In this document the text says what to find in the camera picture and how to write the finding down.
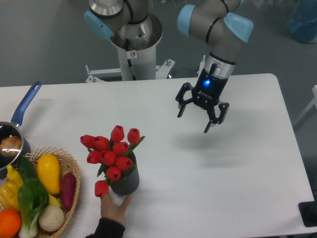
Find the yellow squash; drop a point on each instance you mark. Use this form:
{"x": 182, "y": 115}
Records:
{"x": 48, "y": 171}

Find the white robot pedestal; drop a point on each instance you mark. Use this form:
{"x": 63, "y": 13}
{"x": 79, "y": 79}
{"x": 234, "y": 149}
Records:
{"x": 136, "y": 46}

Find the orange fruit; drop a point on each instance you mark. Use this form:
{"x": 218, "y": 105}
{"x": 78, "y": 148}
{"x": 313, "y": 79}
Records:
{"x": 10, "y": 223}

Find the purple eggplant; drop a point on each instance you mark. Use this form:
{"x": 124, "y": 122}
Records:
{"x": 67, "y": 190}

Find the white garlic bulb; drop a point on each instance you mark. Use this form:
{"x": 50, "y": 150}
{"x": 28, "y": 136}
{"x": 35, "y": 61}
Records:
{"x": 52, "y": 218}

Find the brown bun in pan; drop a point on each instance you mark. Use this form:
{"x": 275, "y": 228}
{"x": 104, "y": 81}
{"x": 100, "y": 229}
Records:
{"x": 10, "y": 146}

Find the blue handled saucepan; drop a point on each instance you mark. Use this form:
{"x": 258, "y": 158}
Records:
{"x": 12, "y": 128}

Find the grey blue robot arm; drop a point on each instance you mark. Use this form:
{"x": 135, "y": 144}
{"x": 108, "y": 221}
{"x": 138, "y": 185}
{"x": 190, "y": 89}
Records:
{"x": 214, "y": 22}

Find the white frame at right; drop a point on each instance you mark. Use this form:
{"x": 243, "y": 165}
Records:
{"x": 307, "y": 112}

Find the black sleeved forearm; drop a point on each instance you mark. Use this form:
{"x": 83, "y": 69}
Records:
{"x": 108, "y": 228}

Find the dark grey ribbed vase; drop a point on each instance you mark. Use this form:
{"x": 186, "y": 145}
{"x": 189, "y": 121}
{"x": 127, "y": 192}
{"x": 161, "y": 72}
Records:
{"x": 128, "y": 183}

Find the woven bamboo basket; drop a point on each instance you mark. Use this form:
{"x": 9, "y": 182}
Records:
{"x": 67, "y": 165}

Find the blue translucent container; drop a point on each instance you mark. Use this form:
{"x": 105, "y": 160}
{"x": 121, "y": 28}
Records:
{"x": 302, "y": 23}

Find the person's hand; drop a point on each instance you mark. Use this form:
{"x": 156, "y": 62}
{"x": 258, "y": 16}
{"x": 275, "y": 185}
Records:
{"x": 112, "y": 211}

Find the green bok choy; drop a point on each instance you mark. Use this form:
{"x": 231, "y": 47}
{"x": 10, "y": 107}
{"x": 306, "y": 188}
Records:
{"x": 32, "y": 198}

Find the yellow lemon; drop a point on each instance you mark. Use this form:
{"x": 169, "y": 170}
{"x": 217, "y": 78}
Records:
{"x": 54, "y": 201}

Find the black box at table edge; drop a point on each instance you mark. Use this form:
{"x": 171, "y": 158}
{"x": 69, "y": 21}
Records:
{"x": 308, "y": 211}

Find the yellow bell pepper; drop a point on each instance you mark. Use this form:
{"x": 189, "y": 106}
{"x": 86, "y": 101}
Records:
{"x": 9, "y": 190}

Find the red tulip bouquet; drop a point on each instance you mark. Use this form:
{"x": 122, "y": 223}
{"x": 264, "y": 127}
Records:
{"x": 111, "y": 154}

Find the green cucumber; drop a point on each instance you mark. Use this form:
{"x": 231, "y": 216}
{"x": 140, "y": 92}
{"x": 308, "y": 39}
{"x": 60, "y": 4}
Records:
{"x": 26, "y": 169}

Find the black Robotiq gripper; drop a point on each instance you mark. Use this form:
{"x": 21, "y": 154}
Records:
{"x": 208, "y": 91}

